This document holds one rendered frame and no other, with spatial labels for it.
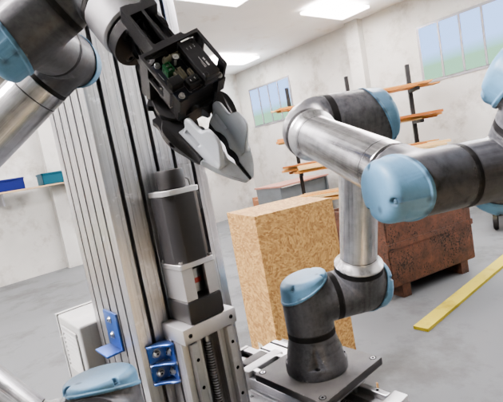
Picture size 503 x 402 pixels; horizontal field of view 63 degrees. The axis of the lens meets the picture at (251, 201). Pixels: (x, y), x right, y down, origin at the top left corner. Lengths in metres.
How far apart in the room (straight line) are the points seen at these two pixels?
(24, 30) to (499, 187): 0.55
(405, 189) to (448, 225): 4.12
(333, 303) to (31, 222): 8.49
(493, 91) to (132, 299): 0.72
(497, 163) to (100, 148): 0.68
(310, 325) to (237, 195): 10.55
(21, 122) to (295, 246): 1.83
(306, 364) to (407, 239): 3.24
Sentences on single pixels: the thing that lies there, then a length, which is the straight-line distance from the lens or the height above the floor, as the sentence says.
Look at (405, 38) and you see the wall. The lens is 8.86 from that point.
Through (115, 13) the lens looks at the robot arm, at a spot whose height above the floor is 1.74.
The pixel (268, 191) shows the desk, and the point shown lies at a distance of 8.88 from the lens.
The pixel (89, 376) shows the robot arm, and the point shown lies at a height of 1.27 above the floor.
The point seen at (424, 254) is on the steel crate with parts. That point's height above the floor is 0.34.
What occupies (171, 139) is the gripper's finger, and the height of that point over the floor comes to 1.60.
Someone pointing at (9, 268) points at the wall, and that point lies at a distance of 9.20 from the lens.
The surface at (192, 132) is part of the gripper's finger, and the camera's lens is 0.46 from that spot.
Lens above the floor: 1.57
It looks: 6 degrees down
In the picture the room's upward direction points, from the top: 10 degrees counter-clockwise
